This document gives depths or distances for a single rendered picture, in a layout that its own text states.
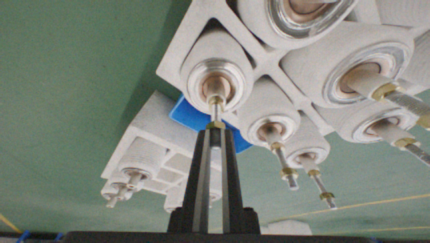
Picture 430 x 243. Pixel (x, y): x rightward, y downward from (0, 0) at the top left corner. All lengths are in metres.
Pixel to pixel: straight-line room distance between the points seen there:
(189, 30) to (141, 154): 0.30
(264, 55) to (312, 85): 0.08
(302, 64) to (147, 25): 0.37
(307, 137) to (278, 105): 0.11
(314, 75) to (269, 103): 0.06
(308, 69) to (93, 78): 0.58
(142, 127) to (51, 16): 0.35
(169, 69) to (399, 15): 0.30
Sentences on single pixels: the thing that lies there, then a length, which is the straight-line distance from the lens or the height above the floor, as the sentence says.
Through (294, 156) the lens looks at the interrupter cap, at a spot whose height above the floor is 0.25.
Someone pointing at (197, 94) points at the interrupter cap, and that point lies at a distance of 0.17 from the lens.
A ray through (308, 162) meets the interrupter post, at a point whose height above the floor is 0.27.
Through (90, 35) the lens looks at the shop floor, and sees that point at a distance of 0.53.
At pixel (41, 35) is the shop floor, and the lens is 0.62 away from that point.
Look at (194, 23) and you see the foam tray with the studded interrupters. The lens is 0.22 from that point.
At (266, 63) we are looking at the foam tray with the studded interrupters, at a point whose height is 0.18.
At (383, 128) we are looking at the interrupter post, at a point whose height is 0.26.
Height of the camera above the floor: 0.40
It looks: 48 degrees down
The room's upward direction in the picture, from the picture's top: 178 degrees counter-clockwise
